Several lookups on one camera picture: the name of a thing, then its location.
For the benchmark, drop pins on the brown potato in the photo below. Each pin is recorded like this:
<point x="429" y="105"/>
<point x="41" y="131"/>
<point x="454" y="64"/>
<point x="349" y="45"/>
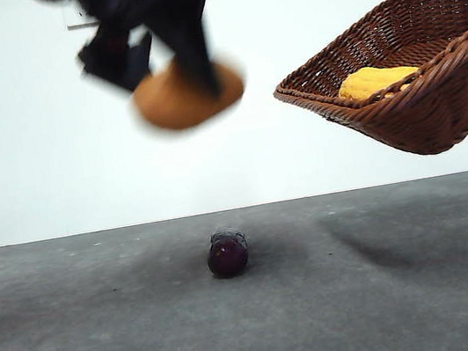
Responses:
<point x="173" y="102"/>

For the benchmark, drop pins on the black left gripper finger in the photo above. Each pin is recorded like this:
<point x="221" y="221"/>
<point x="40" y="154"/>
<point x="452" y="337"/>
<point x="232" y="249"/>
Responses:
<point x="194" y="52"/>

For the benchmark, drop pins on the brown wicker basket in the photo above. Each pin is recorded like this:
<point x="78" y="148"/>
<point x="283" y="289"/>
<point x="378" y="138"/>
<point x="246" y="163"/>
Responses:
<point x="437" y="107"/>

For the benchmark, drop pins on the purple eggplant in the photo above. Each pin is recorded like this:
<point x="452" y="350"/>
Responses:
<point x="227" y="256"/>

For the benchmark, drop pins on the white wall socket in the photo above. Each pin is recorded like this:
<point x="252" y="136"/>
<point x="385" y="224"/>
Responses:
<point x="79" y="26"/>

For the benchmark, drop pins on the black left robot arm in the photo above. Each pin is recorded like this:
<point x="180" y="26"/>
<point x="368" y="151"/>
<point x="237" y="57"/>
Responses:
<point x="135" y="4"/>

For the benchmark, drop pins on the yellow corn cob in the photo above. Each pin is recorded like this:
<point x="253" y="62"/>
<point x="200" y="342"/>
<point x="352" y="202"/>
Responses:
<point x="374" y="79"/>

